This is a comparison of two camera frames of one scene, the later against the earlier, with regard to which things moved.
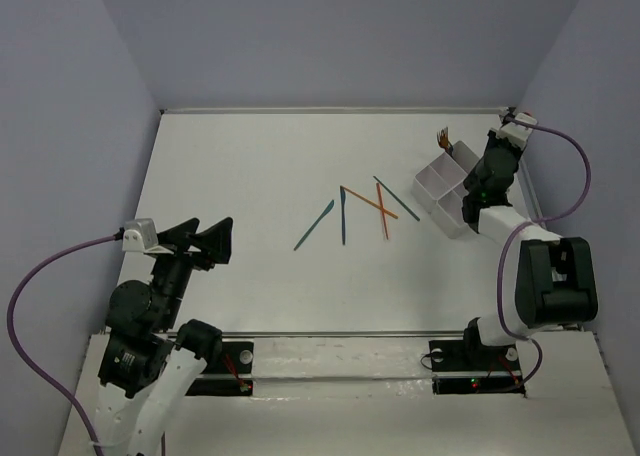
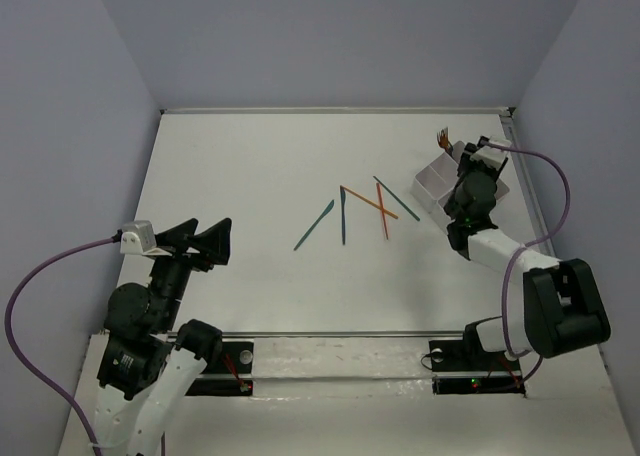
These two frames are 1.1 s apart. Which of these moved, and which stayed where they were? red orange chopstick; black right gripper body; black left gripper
Moved: black right gripper body
Stayed: black left gripper; red orange chopstick
